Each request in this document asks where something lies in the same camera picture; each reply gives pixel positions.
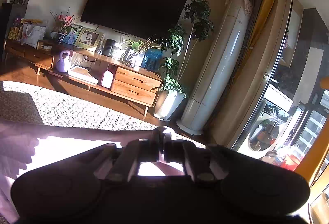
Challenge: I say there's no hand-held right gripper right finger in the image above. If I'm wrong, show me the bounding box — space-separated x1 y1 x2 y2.
164 126 229 183

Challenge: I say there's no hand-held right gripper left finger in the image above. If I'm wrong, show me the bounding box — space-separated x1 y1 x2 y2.
94 126 165 182

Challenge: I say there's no lilac sweatshirt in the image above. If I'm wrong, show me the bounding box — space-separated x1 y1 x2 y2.
0 121 185 224

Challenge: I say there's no wooden television console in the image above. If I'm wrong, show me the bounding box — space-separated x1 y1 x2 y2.
4 39 163 116

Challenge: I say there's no white pink heater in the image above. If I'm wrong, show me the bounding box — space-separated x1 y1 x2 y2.
101 70 114 89

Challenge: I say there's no lace tablecloth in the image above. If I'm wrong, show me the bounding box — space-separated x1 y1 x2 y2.
0 80 206 148

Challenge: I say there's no grassy plant in vase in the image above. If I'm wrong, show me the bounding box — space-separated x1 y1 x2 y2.
123 35 165 67

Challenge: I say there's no washing machine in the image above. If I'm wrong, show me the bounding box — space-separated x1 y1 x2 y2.
236 99 293 160

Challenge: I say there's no white standing air conditioner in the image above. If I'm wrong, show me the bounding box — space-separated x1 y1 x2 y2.
177 0 254 136

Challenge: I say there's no white flat box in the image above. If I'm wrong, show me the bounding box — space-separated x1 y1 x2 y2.
68 66 99 84

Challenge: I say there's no tall green houseplant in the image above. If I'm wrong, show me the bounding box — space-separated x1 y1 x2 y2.
157 0 214 98

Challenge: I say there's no black speaker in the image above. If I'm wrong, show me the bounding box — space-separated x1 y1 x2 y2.
105 39 117 57

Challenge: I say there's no lilac kettlebell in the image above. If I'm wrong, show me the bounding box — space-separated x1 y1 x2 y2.
56 51 71 72

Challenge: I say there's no framed photo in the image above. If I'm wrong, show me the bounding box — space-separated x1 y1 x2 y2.
77 28 103 52

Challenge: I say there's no blue painted picture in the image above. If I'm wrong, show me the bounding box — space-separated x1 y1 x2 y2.
62 24 83 46

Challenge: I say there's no black television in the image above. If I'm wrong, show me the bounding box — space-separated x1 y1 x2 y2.
80 0 187 40

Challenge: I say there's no potted pink flower plant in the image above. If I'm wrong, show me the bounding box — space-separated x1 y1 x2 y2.
50 8 80 44

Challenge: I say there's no grey curtain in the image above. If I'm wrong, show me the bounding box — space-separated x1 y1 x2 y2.
231 0 270 80

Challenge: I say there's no glass sliding door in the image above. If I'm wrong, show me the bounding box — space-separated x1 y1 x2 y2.
226 0 329 188

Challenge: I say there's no white shopping bag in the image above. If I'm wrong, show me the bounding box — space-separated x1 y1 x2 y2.
21 23 47 46

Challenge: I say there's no snack jar pink lid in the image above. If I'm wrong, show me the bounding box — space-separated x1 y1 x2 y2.
8 24 22 40

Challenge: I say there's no tall black cabinet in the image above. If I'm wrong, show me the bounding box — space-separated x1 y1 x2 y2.
0 3 27 60

